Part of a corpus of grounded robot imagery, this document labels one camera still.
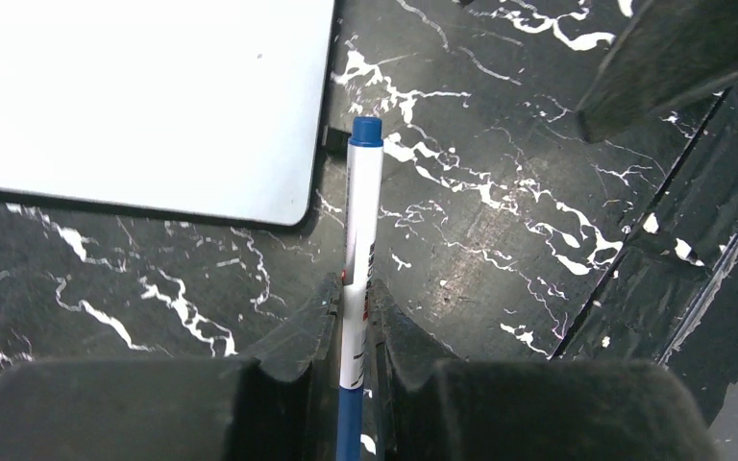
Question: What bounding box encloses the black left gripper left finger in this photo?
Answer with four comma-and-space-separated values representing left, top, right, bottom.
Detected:
0, 274, 341, 460

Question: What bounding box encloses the black framed whiteboard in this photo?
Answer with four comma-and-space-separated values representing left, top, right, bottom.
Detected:
0, 1, 335, 226

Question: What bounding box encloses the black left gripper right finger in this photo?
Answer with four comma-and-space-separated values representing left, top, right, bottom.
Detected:
367, 282, 720, 460

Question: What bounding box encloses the blue white marker pen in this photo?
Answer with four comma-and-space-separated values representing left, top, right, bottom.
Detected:
335, 116, 383, 460

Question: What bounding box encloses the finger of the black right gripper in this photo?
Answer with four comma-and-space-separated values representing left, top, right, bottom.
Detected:
577, 1, 738, 143

